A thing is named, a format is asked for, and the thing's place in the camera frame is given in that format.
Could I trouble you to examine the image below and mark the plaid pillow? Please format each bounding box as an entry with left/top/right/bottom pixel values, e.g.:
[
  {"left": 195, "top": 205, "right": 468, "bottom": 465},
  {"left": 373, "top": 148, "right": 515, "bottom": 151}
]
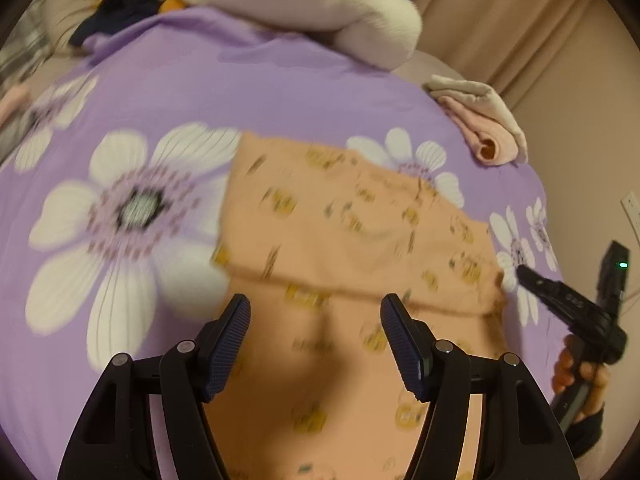
[{"left": 0, "top": 22, "right": 57, "bottom": 92}]

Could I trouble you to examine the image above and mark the dark navy cloth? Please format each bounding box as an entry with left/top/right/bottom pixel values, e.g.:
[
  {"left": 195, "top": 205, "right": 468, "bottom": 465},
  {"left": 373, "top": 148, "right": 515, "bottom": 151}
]
[{"left": 67, "top": 0, "right": 167, "bottom": 47}]

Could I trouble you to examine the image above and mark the pink folded cloth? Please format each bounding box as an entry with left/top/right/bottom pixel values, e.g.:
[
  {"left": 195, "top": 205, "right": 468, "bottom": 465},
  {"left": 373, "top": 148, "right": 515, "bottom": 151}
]
[{"left": 440, "top": 95, "right": 521, "bottom": 167}]

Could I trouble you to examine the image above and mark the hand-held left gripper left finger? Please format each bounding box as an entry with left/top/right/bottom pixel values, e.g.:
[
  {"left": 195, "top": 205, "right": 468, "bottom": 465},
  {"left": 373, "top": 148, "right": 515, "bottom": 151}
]
[{"left": 57, "top": 293, "right": 252, "bottom": 480}]

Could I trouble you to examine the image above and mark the person's right forearm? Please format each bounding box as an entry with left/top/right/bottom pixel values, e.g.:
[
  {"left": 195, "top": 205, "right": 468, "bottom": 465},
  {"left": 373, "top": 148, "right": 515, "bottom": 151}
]
[{"left": 564, "top": 406, "right": 607, "bottom": 461}]

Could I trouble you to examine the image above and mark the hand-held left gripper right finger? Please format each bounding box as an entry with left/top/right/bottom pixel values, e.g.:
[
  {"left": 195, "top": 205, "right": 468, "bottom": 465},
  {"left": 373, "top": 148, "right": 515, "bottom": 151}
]
[{"left": 380, "top": 293, "right": 581, "bottom": 480}]

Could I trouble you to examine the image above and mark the purple floral bedsheet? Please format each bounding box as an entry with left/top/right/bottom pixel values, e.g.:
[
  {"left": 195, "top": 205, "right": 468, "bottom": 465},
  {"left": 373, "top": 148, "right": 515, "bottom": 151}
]
[{"left": 0, "top": 5, "right": 562, "bottom": 480}]

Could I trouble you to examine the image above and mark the beige curtain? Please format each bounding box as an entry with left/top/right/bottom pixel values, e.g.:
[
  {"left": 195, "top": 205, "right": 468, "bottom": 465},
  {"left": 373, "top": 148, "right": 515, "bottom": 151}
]
[{"left": 414, "top": 0, "right": 632, "bottom": 128}]

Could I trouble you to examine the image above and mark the person's right hand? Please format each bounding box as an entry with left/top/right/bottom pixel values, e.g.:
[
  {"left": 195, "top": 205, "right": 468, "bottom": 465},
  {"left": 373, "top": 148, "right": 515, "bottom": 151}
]
[{"left": 552, "top": 347, "right": 612, "bottom": 422}]

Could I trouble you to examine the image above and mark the white wall socket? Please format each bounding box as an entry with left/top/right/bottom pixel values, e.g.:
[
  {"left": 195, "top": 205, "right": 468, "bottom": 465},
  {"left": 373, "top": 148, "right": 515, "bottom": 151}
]
[{"left": 620, "top": 191, "right": 640, "bottom": 232}]

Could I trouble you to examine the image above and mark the orange cartoon print baby garment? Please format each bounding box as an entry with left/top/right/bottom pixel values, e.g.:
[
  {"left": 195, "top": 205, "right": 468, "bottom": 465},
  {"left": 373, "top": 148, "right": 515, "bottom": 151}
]
[{"left": 210, "top": 130, "right": 509, "bottom": 480}]

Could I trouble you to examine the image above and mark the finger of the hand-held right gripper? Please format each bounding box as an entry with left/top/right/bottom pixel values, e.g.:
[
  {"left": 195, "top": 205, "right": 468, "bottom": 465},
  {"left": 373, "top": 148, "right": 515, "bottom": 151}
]
[{"left": 516, "top": 265, "right": 597, "bottom": 322}]

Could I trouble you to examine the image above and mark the cream folded cloth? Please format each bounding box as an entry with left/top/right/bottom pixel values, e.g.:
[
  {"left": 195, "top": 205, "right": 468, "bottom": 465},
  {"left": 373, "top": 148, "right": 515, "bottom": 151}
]
[{"left": 425, "top": 74, "right": 529, "bottom": 163}]

